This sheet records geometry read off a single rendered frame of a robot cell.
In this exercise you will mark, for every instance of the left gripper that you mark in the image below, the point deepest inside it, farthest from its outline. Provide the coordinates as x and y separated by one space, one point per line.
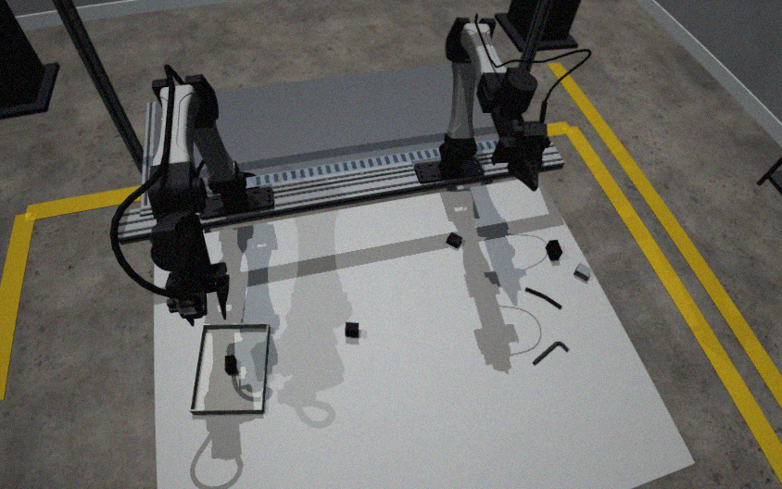
515 151

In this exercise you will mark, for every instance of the black l-shaped hex key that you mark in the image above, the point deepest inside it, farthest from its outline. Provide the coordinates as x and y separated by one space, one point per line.
549 349

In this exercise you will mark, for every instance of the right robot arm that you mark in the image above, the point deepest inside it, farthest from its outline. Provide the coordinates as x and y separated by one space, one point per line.
179 193

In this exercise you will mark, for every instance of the black rounded rod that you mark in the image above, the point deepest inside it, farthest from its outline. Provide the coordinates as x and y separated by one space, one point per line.
542 295

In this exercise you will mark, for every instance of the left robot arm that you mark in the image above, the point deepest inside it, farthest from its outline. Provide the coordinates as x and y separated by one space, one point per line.
518 92

